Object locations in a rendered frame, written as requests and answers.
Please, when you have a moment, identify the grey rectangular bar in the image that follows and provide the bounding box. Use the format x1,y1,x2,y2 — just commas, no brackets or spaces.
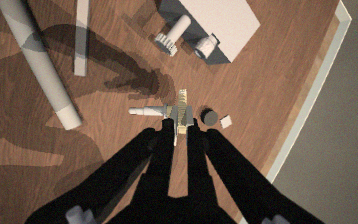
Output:
74,0,91,76

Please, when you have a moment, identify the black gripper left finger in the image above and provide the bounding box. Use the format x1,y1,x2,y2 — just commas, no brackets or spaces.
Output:
24,105,178,224

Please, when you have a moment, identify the white rectangular block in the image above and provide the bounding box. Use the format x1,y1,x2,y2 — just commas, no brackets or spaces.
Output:
154,0,260,65

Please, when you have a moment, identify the dark grey disc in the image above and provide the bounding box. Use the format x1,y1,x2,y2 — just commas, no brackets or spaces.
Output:
201,109,218,126

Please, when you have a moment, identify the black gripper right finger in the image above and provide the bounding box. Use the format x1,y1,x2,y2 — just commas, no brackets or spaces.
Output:
186,106,325,224

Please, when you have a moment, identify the long grey metal bar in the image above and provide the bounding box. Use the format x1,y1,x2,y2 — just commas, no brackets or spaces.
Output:
0,0,83,130

